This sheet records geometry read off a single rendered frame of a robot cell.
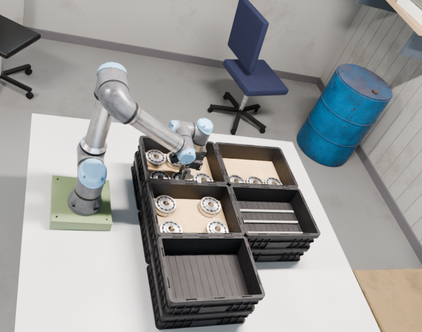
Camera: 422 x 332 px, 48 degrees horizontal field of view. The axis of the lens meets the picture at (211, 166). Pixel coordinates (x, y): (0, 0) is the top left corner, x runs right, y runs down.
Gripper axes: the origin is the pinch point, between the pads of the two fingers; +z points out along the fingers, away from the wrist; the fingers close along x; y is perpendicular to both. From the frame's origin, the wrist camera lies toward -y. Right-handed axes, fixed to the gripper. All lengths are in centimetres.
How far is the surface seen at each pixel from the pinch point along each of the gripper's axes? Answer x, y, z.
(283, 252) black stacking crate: -36, 51, 7
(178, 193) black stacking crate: -13.1, -2.6, -1.8
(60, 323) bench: -70, -49, 15
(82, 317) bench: -67, -42, 15
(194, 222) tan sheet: -26.4, 5.0, 2.0
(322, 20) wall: 256, 177, 12
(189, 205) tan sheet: -16.8, 3.6, 2.0
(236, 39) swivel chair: 184, 72, 17
